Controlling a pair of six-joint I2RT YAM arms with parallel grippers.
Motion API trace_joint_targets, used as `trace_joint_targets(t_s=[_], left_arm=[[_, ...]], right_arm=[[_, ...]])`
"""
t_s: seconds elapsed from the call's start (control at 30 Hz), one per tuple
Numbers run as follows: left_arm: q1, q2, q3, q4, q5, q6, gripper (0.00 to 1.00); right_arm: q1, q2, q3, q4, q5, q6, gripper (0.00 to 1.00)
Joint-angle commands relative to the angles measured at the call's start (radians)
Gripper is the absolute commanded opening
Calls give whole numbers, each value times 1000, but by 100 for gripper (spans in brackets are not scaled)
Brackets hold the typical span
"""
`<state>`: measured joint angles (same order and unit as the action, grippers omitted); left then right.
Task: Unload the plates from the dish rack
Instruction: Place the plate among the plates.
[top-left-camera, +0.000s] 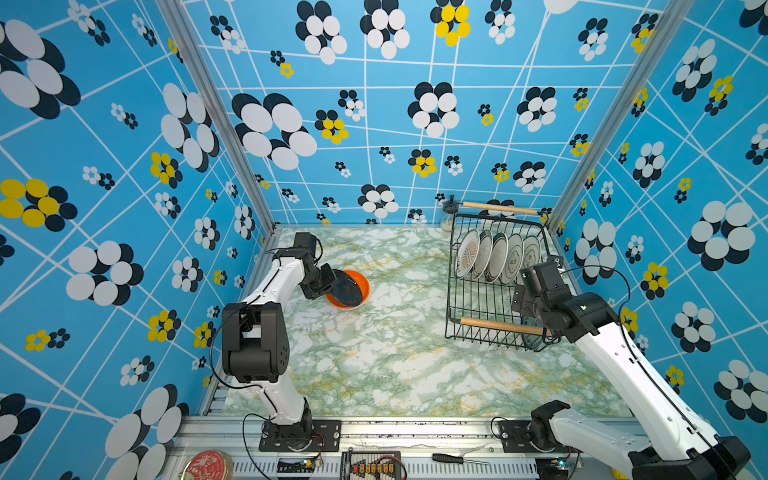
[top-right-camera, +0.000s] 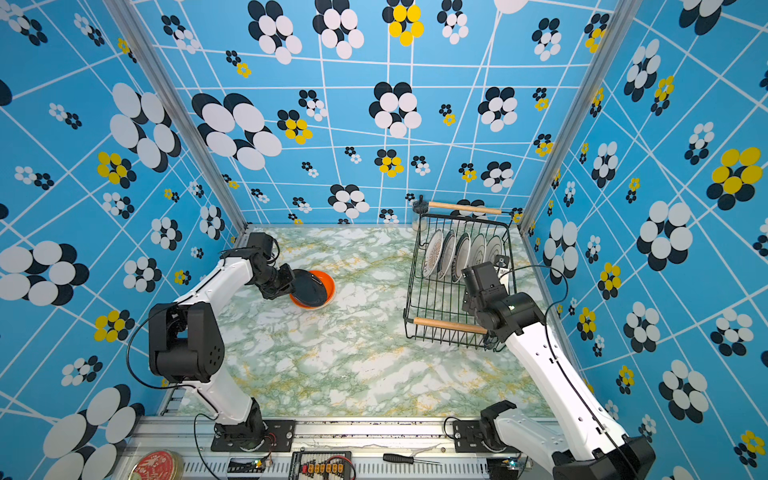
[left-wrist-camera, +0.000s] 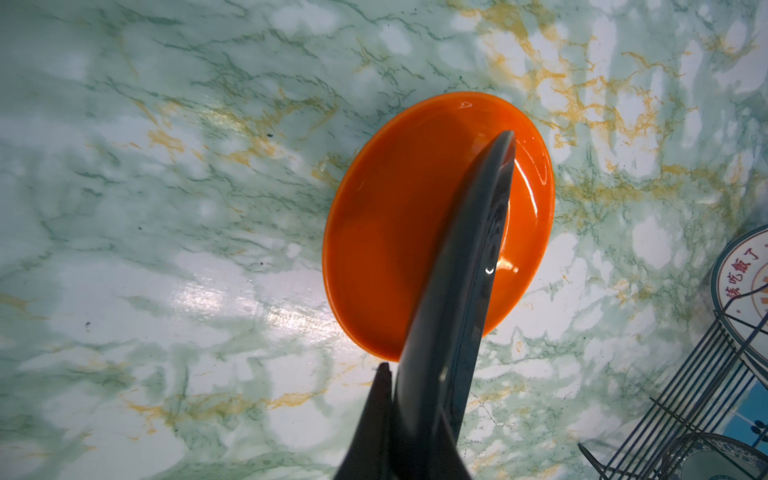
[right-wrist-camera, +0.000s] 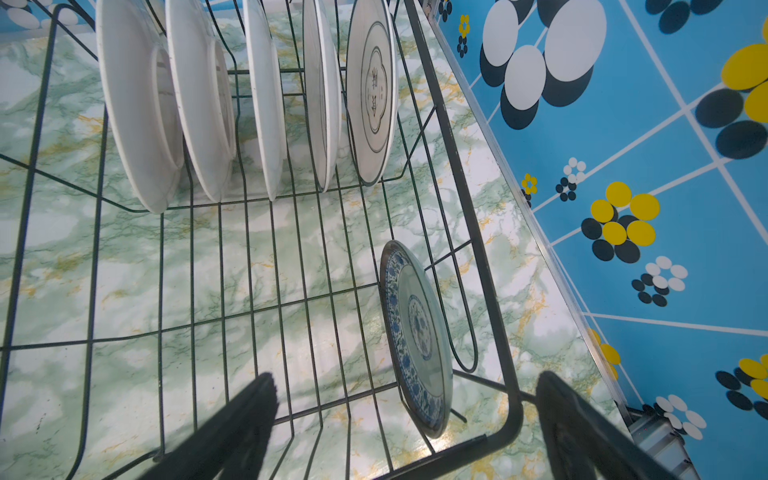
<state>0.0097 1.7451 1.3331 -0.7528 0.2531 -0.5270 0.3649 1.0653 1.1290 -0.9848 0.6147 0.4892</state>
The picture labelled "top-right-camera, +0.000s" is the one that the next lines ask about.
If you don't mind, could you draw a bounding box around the black plate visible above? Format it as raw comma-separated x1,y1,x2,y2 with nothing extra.
291,269,328,308

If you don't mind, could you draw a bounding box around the orange plate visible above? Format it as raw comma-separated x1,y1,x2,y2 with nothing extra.
290,269,336,310

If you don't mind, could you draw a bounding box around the white plate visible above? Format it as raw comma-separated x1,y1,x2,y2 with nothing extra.
437,230,456,280
422,230,444,277
451,233,472,283
468,234,487,266

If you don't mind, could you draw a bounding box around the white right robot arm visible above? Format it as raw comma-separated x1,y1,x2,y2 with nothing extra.
462,262,656,479

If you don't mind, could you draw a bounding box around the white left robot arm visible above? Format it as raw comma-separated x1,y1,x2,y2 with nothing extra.
148,232,295,450

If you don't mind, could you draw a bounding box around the glass jar with black lid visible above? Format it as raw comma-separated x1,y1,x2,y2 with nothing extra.
412,195,429,233

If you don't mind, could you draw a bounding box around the black screwdriver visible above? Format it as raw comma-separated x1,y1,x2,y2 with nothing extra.
382,453,439,465

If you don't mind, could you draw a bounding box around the black terminal board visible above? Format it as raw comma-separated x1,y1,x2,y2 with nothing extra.
288,450,357,480

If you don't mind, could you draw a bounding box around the black wire dish rack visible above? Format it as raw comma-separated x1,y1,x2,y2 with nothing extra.
403,213,517,352

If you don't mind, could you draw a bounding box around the wooden rack handle far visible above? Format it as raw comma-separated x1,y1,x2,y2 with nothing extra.
427,201,504,215

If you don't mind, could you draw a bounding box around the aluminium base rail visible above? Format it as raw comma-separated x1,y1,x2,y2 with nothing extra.
119,416,637,480

